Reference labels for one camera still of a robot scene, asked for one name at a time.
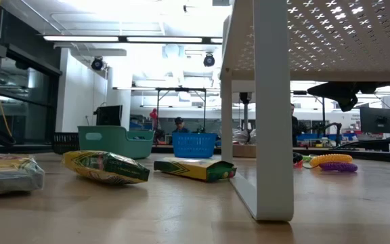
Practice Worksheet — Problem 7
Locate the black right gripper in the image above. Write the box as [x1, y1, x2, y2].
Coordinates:
[307, 81, 390, 113]

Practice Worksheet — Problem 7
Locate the white perforated metal shelf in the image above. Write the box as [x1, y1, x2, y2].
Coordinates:
[219, 0, 390, 223]

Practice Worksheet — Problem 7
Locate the yellow green crayon box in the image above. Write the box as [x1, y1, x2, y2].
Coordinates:
[62, 150, 151, 186]
[0, 153, 45, 197]
[153, 157, 238, 183]

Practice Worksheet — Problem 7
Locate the large black monitor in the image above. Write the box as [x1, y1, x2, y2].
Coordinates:
[359, 106, 390, 134]

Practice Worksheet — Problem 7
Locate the person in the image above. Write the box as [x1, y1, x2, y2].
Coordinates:
[290, 102, 301, 148]
[171, 116, 190, 134]

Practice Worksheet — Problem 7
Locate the yellow coil wristband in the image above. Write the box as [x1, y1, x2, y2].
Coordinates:
[309, 153, 354, 168]

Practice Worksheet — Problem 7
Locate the purple coil wristband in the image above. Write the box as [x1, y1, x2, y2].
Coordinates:
[318, 161, 359, 173]

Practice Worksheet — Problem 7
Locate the round black ceiling fixture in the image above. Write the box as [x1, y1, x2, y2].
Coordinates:
[202, 53, 216, 68]
[90, 56, 105, 72]

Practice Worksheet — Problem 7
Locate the blue slotted plastic basket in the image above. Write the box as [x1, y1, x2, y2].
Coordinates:
[171, 131, 218, 159]

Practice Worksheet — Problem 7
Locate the red background object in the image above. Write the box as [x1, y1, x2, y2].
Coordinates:
[149, 108, 159, 130]

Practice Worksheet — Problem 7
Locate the small black monitor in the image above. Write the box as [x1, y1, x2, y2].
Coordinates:
[93, 104, 123, 127]

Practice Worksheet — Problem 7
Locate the teal plastic bin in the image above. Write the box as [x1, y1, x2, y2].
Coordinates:
[77, 125, 156, 161]

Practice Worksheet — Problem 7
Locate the ceiling light strip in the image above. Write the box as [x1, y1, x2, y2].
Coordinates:
[42, 35, 223, 44]

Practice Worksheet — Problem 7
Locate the black slotted plastic basket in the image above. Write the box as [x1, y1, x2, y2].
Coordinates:
[51, 131, 81, 155]

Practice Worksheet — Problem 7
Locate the clear coiled lamp cord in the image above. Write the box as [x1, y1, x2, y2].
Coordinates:
[232, 127, 257, 146]

